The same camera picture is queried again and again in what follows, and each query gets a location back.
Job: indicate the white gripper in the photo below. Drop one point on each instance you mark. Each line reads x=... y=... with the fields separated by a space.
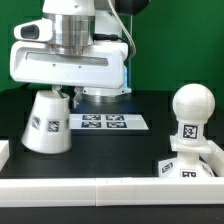
x=100 y=66

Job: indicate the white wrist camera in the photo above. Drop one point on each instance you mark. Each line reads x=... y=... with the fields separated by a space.
x=37 y=31

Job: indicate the white lamp shade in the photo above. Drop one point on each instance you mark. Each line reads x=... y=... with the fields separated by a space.
x=47 y=130

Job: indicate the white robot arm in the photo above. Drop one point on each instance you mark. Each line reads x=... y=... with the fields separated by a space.
x=78 y=43

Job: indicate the white left fence bar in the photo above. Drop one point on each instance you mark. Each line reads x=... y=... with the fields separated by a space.
x=4 y=152

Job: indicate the white marker sheet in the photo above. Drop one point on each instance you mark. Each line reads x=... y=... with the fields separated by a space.
x=107 y=122

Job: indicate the white lamp bulb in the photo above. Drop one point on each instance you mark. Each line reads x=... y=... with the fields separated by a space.
x=193 y=104

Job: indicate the white lamp base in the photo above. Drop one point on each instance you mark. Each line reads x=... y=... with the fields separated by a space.
x=187 y=163

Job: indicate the white front fence bar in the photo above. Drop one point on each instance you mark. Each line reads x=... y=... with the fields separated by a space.
x=110 y=192

